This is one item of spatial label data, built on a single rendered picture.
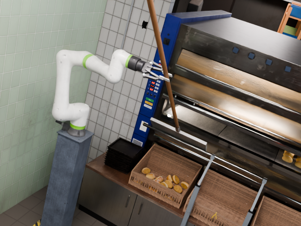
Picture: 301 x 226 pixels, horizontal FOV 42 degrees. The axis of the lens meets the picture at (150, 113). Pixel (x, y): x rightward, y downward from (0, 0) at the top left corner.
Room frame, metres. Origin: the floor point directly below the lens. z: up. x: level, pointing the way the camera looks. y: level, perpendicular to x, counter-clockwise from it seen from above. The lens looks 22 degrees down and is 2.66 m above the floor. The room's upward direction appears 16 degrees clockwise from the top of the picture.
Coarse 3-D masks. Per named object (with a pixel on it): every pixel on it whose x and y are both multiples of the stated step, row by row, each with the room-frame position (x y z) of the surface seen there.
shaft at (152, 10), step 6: (150, 0) 1.84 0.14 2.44; (150, 6) 1.87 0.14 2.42; (150, 12) 1.90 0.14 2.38; (156, 18) 1.95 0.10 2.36; (156, 24) 1.98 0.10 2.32; (156, 30) 2.01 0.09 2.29; (156, 36) 2.05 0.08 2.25; (156, 42) 2.10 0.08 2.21; (162, 48) 2.15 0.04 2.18; (162, 54) 2.18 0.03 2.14; (162, 60) 2.22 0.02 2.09; (162, 66) 2.28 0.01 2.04; (168, 78) 2.40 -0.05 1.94; (168, 84) 2.45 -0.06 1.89; (168, 90) 2.51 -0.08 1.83; (174, 108) 2.74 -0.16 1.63; (174, 114) 2.82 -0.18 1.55; (174, 120) 2.92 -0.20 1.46
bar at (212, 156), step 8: (152, 128) 3.30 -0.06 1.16; (168, 136) 3.24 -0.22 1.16; (208, 152) 3.12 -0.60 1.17; (224, 160) 3.06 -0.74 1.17; (208, 168) 3.03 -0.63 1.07; (240, 168) 3.01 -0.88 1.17; (256, 176) 2.95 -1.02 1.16; (192, 200) 2.88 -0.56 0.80; (256, 200) 2.81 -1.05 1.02; (184, 216) 2.88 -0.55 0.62; (248, 216) 2.72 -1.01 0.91; (184, 224) 2.88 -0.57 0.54
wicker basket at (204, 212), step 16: (208, 176) 3.40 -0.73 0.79; (224, 176) 3.37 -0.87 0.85; (192, 192) 3.08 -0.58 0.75; (208, 192) 3.35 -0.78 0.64; (224, 192) 3.32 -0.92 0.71; (240, 192) 3.28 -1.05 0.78; (256, 192) 3.25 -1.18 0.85; (192, 208) 2.98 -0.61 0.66; (208, 208) 3.16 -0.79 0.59; (224, 208) 3.23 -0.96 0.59; (240, 208) 3.23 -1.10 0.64; (208, 224) 2.91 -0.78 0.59; (224, 224) 2.87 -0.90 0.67; (240, 224) 3.05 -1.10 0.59
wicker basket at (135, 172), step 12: (156, 144) 3.62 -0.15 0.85; (144, 156) 3.41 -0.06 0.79; (156, 156) 3.58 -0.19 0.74; (168, 156) 3.55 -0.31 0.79; (180, 156) 3.53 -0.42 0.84; (156, 168) 3.54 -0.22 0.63; (168, 168) 3.51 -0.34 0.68; (180, 168) 3.49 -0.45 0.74; (192, 168) 3.47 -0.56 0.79; (132, 180) 3.18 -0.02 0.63; (144, 180) 3.15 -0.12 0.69; (180, 180) 3.45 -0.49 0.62; (192, 180) 3.23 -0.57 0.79; (168, 192) 3.06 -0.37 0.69; (180, 204) 3.02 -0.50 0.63
